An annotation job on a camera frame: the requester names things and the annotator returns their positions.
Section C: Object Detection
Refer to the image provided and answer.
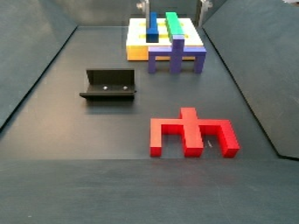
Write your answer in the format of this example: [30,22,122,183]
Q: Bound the right metal camera mount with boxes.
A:
[198,0,212,26]

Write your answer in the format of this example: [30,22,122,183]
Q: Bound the green long bar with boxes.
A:
[164,12,182,39]

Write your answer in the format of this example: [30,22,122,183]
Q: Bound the left metal camera mount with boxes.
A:
[136,0,150,18]

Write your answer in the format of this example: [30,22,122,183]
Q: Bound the purple fork-shaped block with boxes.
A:
[148,35,206,74]

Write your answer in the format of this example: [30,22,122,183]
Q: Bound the metal camera mount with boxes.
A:
[136,0,150,18]
[198,0,212,26]

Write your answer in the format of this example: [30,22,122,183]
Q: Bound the red fork-shaped block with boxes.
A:
[149,108,240,158]

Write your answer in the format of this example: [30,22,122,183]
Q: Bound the blue long bar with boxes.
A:
[145,12,158,43]

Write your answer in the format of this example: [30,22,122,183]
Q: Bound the yellow slotted board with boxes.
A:
[125,18,202,61]

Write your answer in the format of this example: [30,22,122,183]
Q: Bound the black angled bracket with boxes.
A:
[78,68,136,100]

